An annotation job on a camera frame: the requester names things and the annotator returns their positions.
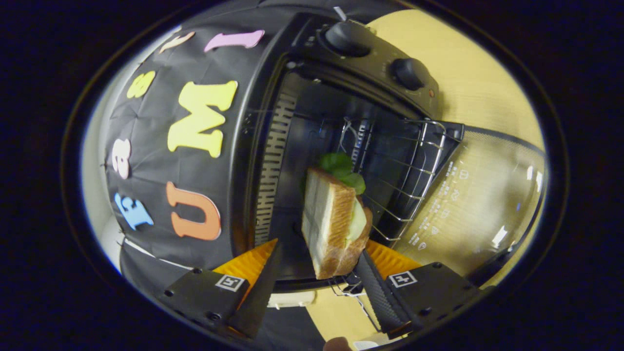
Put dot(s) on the white pop-up toaster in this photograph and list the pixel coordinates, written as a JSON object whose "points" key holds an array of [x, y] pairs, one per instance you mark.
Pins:
{"points": [[292, 299]]}

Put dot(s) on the lettuce sandwich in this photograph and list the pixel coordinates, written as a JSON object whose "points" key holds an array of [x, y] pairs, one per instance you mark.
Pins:
{"points": [[331, 219]]}

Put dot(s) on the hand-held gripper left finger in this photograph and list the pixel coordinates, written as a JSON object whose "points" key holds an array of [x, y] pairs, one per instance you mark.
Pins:
{"points": [[256, 297]]}

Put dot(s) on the black toaster oven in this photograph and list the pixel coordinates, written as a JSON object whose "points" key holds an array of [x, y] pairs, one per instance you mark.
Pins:
{"points": [[370, 63]]}

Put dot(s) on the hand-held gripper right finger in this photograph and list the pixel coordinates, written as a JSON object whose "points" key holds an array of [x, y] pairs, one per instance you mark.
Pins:
{"points": [[378, 297]]}

